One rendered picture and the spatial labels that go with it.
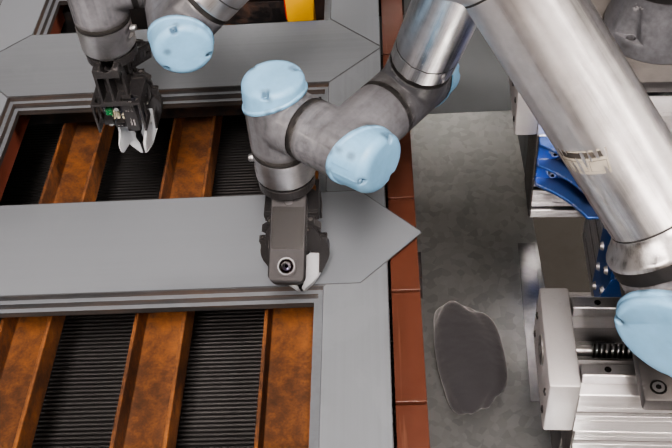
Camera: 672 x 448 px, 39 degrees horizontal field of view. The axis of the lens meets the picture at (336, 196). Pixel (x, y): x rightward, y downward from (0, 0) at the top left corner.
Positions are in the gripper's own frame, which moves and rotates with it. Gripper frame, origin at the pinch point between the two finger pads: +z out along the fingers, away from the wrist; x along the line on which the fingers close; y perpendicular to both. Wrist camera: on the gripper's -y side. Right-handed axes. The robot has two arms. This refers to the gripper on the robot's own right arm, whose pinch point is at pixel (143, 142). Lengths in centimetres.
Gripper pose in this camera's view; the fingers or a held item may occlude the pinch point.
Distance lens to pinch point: 151.8
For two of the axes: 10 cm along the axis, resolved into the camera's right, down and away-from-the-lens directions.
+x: 10.0, -0.4, -0.6
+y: -0.1, 7.2, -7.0
